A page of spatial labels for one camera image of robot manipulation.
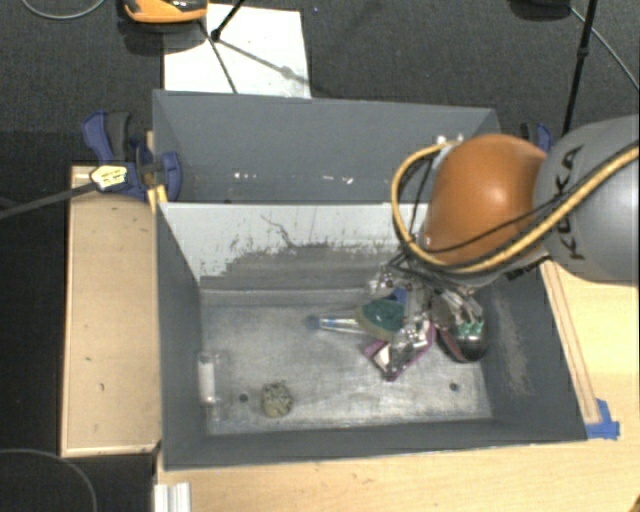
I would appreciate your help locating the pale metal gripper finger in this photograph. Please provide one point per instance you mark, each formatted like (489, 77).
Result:
(407, 345)
(383, 287)

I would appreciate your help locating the green sponge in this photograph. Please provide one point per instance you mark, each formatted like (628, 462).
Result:
(384, 314)

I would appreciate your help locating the purple flat box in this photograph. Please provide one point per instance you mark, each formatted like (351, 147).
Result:
(380, 356)

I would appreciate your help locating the shiny black ball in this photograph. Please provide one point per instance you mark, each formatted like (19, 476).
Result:
(465, 347)

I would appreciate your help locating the clear plastic bottle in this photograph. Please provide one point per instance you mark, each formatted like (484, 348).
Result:
(337, 324)

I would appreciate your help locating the grey metal bin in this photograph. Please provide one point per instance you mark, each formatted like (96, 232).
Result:
(310, 380)

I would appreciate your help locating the speckled grey-green ball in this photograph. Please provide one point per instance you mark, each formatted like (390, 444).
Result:
(277, 399)

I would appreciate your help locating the pale wood board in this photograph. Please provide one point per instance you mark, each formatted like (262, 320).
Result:
(112, 320)

